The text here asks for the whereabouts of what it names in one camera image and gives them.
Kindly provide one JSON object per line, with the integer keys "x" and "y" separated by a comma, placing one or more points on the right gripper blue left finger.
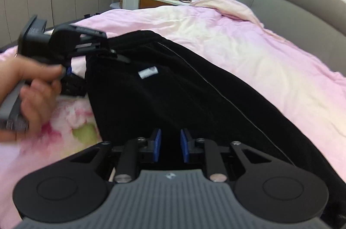
{"x": 137, "y": 154}

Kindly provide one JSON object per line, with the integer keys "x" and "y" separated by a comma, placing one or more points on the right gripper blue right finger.
{"x": 203, "y": 154}

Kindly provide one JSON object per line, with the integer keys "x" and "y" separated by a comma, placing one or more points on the black pants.
{"x": 146, "y": 82}

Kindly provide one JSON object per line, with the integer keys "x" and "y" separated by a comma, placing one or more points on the person's left hand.
{"x": 38, "y": 100}

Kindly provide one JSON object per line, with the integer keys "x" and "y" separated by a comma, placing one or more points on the pink floral duvet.
{"x": 229, "y": 35}

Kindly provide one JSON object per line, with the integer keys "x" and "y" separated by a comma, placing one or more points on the grey upholstered headboard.
{"x": 315, "y": 26}

